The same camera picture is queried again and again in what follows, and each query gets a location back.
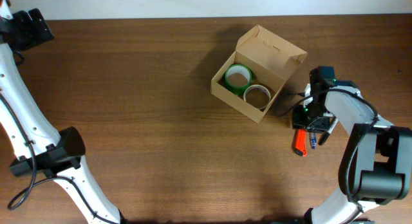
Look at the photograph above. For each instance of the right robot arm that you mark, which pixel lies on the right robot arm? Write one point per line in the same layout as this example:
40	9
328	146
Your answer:
376	165

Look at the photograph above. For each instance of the blue ballpoint pen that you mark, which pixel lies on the blue ballpoint pen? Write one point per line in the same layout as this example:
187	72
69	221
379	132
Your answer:
313	140

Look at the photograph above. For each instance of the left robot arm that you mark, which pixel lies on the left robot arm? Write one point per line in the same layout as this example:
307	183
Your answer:
41	151

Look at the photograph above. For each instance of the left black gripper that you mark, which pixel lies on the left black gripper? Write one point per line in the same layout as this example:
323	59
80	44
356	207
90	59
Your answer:
34	37

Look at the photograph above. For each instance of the brown cardboard box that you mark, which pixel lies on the brown cardboard box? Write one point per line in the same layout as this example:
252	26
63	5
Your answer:
271	60

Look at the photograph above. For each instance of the green tape roll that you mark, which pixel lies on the green tape roll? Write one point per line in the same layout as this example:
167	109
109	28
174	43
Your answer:
237	78

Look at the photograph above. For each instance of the orange utility knife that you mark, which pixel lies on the orange utility knife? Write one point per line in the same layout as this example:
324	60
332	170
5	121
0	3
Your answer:
300	142

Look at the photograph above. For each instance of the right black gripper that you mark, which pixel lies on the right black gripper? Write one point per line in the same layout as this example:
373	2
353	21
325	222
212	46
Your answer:
297	121

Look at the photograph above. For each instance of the white tape roll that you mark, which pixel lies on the white tape roll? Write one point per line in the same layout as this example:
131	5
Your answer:
257	96

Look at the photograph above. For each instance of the black permanent marker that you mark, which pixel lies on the black permanent marker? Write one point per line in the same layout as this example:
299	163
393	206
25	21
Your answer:
326	134

